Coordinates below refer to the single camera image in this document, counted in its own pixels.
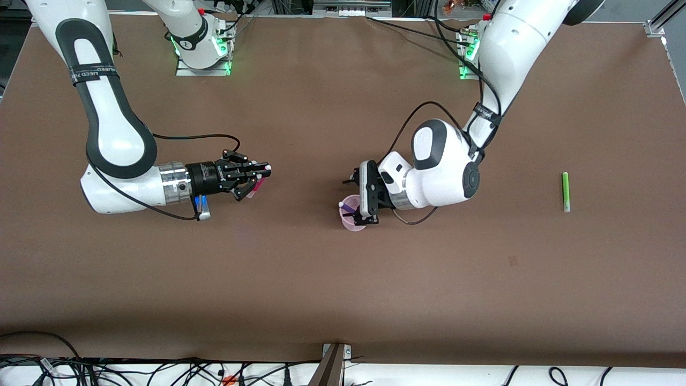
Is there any pink highlighter pen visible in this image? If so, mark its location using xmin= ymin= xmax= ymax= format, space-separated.
xmin=251 ymin=165 xmax=272 ymax=195

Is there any pink round pen holder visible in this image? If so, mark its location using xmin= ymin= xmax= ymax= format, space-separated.
xmin=338 ymin=195 xmax=370 ymax=232

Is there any grey power strip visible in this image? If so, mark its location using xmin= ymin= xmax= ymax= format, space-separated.
xmin=314 ymin=0 xmax=392 ymax=17

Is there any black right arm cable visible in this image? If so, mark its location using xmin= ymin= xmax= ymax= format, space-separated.
xmin=86 ymin=133 xmax=241 ymax=221

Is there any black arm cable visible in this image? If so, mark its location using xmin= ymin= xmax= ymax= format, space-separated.
xmin=385 ymin=13 xmax=504 ymax=161
xmin=86 ymin=133 xmax=241 ymax=221

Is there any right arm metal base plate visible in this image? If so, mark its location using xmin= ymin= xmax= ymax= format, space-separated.
xmin=176 ymin=54 xmax=232 ymax=77

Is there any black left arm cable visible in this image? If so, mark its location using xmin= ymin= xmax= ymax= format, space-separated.
xmin=385 ymin=13 xmax=504 ymax=161

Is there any metal table edge bracket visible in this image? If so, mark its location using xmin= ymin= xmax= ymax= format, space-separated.
xmin=308 ymin=343 xmax=352 ymax=386

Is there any long black table cable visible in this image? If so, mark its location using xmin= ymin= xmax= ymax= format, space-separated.
xmin=366 ymin=16 xmax=468 ymax=43

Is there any short black table cable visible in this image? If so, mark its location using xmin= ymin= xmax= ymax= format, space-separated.
xmin=428 ymin=15 xmax=468 ymax=32

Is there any black looped floor cable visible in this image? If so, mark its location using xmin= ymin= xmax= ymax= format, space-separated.
xmin=0 ymin=331 xmax=81 ymax=360

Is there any white tagged cable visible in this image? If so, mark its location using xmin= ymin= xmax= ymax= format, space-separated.
xmin=36 ymin=358 xmax=55 ymax=386

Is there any aluminium frame corner post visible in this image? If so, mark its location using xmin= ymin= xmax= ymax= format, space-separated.
xmin=646 ymin=0 xmax=686 ymax=38

